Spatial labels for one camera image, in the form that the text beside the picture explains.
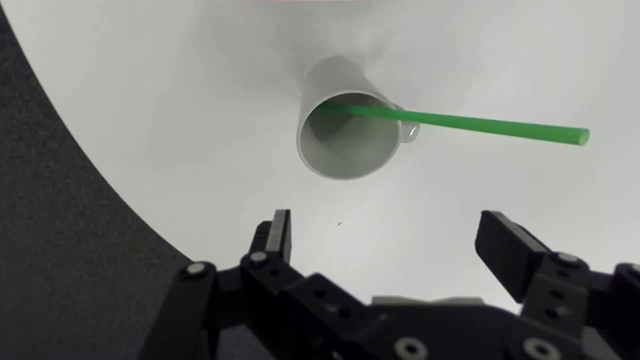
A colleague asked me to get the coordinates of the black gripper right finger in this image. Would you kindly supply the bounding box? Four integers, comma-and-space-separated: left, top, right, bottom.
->
474, 210, 549, 302

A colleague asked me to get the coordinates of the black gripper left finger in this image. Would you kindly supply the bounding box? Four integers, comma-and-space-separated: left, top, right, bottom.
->
247, 210, 292, 264

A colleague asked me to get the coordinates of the white mug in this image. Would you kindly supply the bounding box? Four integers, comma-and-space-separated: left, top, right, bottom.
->
295, 57, 419, 180

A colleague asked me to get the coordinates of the green plastic straw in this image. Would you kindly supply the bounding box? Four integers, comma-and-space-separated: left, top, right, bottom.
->
321, 102, 589, 146

